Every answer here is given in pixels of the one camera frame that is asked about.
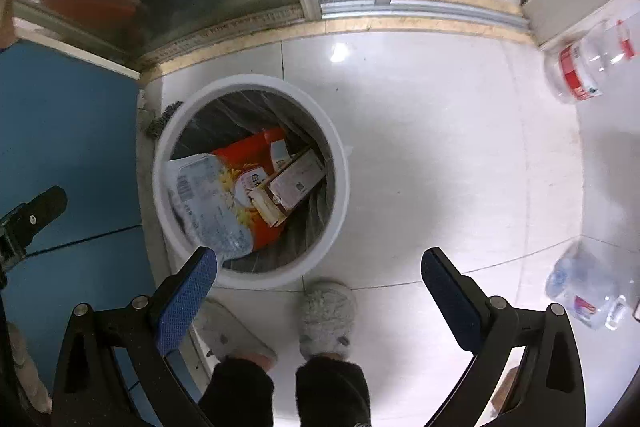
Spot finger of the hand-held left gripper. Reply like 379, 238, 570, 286
0, 186, 68, 268

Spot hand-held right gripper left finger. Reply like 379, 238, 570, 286
50, 246, 219, 427

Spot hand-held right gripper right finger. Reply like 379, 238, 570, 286
421, 247, 587, 427

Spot clear printed plastic packet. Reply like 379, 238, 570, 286
165, 153, 256, 264

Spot white round trash bin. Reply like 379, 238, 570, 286
151, 74, 349, 292

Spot person's left forearm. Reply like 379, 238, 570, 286
5, 322, 53, 413

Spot grey fuzzy slipper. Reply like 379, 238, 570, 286
192, 299, 278, 368
299, 279, 358, 363

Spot blue mat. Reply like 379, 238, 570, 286
0, 41, 201, 427

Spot person's left leg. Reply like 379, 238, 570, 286
199, 357, 275, 427

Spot person's leg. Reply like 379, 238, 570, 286
295, 355, 372, 427
199, 357, 275, 427

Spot brown cardboard scrap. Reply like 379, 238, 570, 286
492, 367, 521, 413

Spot crushed clear plastic bottle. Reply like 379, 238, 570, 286
545, 243, 628, 330

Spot grey plastic bin liner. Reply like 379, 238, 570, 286
170, 89, 336, 273

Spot person's right leg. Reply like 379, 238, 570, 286
295, 355, 372, 427

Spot orange snack bag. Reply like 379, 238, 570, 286
210, 127, 301, 253

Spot brown cardboard box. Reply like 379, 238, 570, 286
249, 147, 326, 228

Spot large clear red-label bottle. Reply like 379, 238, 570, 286
544, 19, 638, 104

